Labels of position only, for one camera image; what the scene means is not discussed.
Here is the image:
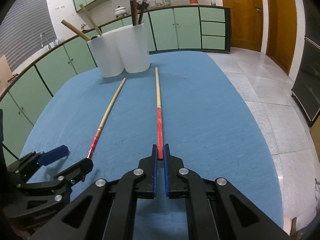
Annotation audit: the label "red patterned chopstick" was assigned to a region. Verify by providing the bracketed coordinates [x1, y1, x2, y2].
[155, 67, 163, 160]

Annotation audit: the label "wooden chopstick with red end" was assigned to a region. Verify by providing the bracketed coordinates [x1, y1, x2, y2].
[82, 77, 127, 181]

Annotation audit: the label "black chopstick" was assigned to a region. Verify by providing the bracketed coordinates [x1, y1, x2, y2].
[138, 0, 148, 24]
[130, 0, 136, 26]

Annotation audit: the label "red-tipped wooden chopstick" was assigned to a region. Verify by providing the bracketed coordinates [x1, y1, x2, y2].
[132, 0, 138, 25]

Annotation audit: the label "plain wooden chopstick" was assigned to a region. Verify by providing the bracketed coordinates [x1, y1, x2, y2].
[61, 20, 91, 42]
[80, 4, 103, 36]

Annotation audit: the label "green lower kitchen cabinets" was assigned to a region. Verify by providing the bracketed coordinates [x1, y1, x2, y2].
[1, 5, 231, 161]

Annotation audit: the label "white two-compartment utensil holder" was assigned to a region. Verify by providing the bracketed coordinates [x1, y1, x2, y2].
[87, 24, 151, 78]

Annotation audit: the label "chrome sink faucet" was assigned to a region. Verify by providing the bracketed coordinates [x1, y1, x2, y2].
[39, 32, 52, 51]

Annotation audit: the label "grey window blind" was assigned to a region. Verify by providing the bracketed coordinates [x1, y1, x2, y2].
[1, 0, 56, 70]

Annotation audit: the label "black glass cabinet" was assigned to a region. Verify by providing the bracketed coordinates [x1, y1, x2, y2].
[291, 1, 319, 127]

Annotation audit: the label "wooden door with handle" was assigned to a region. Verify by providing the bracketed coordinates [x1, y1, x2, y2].
[222, 0, 263, 51]

